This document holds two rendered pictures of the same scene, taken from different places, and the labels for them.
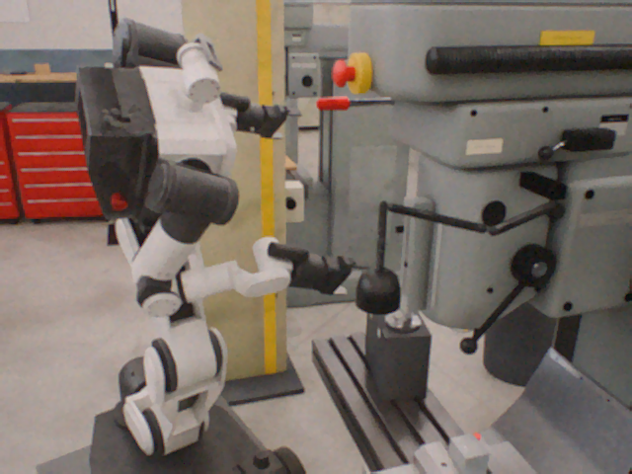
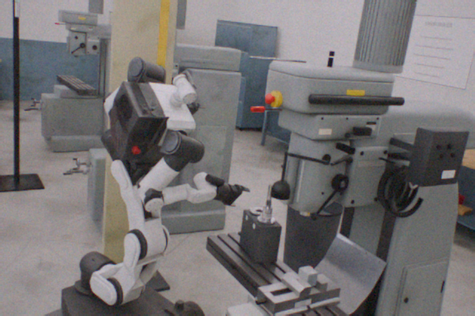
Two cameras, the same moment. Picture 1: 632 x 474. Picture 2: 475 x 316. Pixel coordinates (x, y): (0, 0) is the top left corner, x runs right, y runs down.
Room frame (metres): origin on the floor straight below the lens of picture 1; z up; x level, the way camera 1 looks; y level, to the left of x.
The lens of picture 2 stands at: (-0.78, 0.49, 2.02)
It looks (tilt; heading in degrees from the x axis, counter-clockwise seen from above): 15 degrees down; 346
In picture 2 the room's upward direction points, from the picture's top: 7 degrees clockwise
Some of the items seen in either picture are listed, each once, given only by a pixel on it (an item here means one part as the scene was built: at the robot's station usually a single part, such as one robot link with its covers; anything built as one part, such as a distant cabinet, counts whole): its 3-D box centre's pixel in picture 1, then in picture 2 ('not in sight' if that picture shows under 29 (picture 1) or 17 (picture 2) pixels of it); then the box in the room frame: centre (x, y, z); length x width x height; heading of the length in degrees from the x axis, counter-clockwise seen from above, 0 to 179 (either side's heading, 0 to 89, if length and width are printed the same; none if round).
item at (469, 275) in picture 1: (473, 236); (313, 170); (0.99, -0.28, 1.47); 0.21 x 0.19 x 0.32; 18
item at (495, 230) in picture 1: (524, 217); (341, 160); (0.78, -0.29, 1.58); 0.17 x 0.01 x 0.01; 133
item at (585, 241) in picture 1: (562, 226); (348, 168); (1.05, -0.47, 1.47); 0.24 x 0.19 x 0.26; 18
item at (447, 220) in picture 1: (439, 218); (310, 159); (0.77, -0.17, 1.58); 0.17 x 0.01 x 0.01; 53
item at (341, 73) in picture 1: (345, 73); (270, 99); (0.91, -0.04, 1.76); 0.04 x 0.03 x 0.04; 18
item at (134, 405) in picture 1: (166, 416); (118, 283); (1.47, 0.45, 0.68); 0.21 x 0.20 x 0.13; 35
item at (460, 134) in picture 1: (508, 118); (329, 120); (1.00, -0.32, 1.68); 0.34 x 0.24 x 0.10; 108
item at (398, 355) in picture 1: (395, 343); (260, 233); (1.36, -0.21, 1.02); 0.22 x 0.12 x 0.20; 7
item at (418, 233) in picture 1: (415, 255); (289, 178); (0.96, -0.17, 1.45); 0.04 x 0.04 x 0.21; 18
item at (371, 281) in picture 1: (378, 286); (280, 188); (0.83, -0.10, 1.45); 0.07 x 0.07 x 0.06
